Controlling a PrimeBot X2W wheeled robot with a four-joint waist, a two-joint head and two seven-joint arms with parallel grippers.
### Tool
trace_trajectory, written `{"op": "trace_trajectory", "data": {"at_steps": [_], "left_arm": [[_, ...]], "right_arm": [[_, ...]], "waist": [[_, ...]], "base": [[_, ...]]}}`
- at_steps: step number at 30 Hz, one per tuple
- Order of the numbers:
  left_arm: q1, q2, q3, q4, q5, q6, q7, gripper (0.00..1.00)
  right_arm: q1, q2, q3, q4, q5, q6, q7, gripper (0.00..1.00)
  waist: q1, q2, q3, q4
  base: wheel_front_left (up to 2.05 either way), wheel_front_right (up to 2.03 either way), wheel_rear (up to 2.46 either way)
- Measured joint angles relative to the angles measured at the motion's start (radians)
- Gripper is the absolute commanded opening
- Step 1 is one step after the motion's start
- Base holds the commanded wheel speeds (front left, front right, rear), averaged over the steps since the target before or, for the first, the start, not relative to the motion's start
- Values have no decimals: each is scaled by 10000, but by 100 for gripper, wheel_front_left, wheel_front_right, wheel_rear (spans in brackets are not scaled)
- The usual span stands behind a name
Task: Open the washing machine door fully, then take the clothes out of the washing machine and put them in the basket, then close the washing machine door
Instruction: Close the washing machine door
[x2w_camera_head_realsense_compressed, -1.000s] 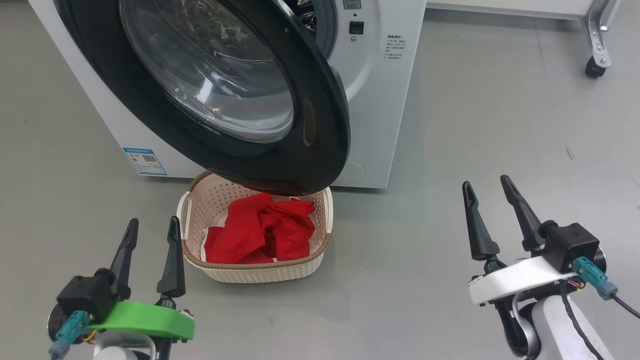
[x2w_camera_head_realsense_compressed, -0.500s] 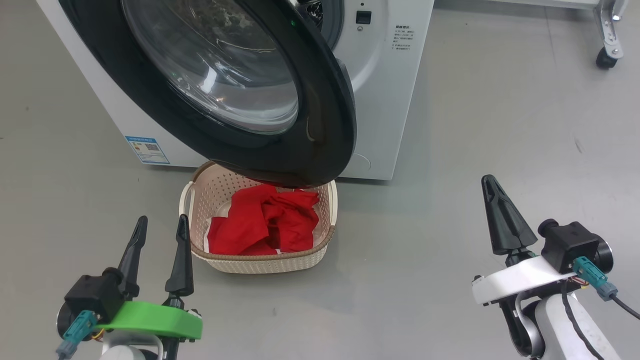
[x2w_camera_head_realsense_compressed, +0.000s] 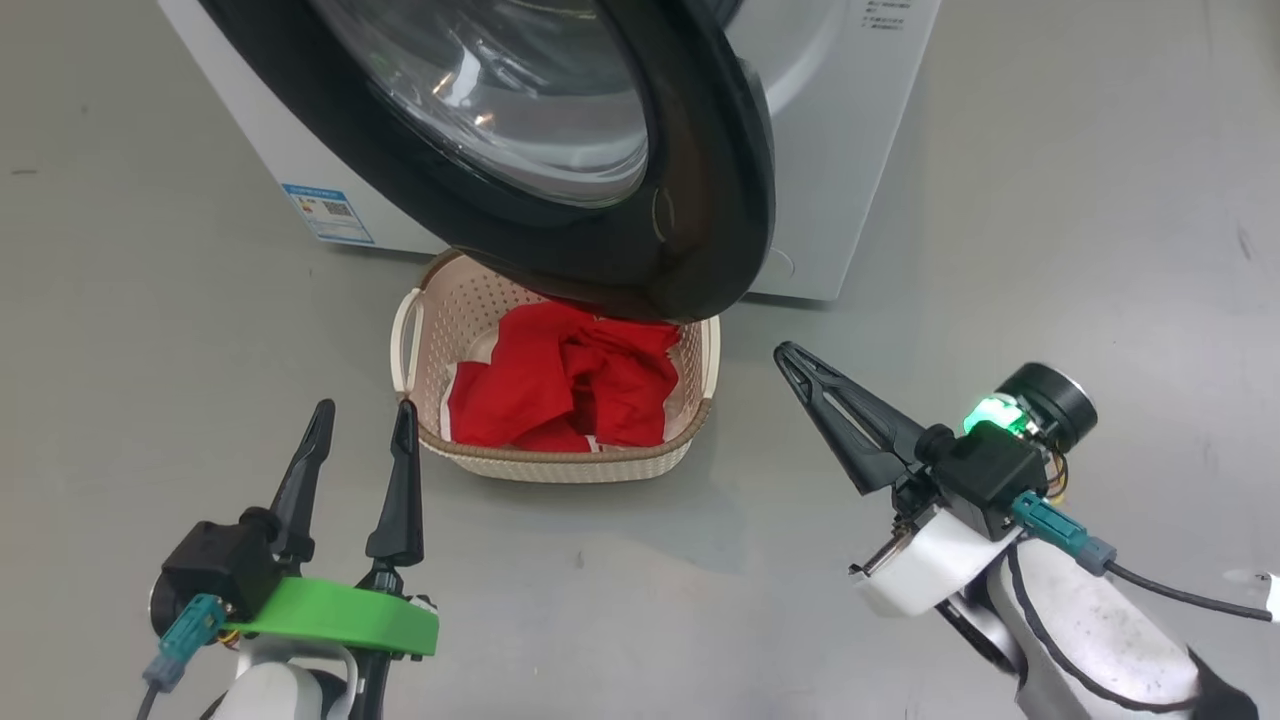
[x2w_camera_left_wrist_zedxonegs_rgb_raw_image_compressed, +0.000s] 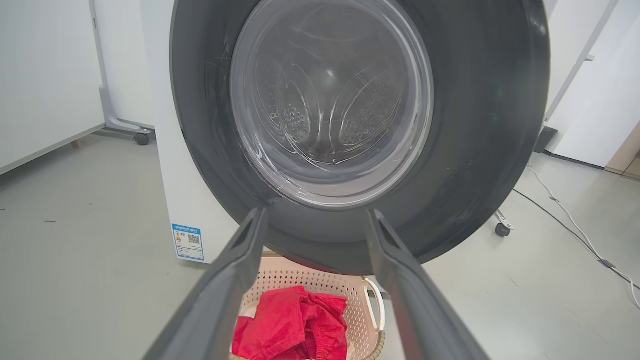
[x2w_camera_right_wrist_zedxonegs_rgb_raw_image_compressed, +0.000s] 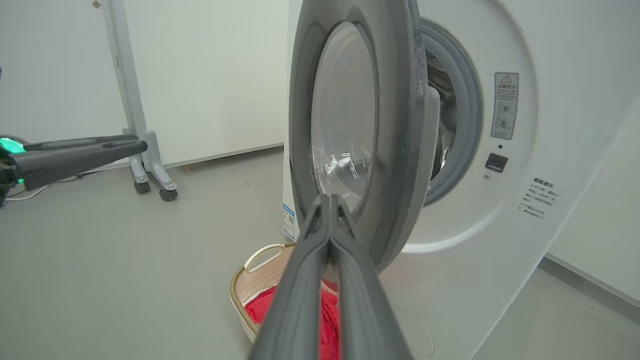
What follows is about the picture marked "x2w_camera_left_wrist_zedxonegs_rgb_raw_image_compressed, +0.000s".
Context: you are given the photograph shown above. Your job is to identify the black floor cable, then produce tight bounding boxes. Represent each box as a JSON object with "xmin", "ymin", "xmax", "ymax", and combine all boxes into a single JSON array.
[{"xmin": 512, "ymin": 189, "xmax": 606, "ymax": 263}]

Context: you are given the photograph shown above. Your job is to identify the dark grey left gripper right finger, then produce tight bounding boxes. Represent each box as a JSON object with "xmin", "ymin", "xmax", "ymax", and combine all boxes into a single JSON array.
[{"xmin": 366, "ymin": 209, "xmax": 488, "ymax": 360}]

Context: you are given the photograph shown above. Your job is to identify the white partition panel on casters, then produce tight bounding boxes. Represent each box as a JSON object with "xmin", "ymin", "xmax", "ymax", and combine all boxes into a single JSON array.
[
  {"xmin": 492, "ymin": 0, "xmax": 621, "ymax": 238},
  {"xmin": 90, "ymin": 0, "xmax": 157, "ymax": 147}
]

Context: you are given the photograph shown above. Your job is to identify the red towel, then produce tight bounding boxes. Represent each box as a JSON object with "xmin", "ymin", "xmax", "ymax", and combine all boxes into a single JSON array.
[{"xmin": 231, "ymin": 286, "xmax": 349, "ymax": 360}]

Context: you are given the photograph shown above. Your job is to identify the blue energy label sticker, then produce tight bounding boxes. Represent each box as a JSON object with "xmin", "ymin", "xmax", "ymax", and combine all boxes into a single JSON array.
[{"xmin": 171, "ymin": 223, "xmax": 205, "ymax": 262}]

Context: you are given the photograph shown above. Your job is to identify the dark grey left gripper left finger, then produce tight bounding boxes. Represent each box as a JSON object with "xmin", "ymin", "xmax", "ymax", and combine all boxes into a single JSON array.
[{"xmin": 142, "ymin": 207, "xmax": 268, "ymax": 360}]

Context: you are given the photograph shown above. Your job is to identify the white floor cable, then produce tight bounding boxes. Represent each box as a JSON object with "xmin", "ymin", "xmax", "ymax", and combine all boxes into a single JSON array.
[{"xmin": 527, "ymin": 165, "xmax": 640, "ymax": 308}]

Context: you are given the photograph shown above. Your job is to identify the cream perforated laundry basket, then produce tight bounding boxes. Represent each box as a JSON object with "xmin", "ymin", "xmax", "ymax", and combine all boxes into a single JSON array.
[{"xmin": 229, "ymin": 252, "xmax": 387, "ymax": 360}]

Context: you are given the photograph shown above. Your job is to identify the white washing machine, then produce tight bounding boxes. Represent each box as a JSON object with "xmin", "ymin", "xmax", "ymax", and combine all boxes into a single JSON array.
[{"xmin": 140, "ymin": 0, "xmax": 558, "ymax": 266}]

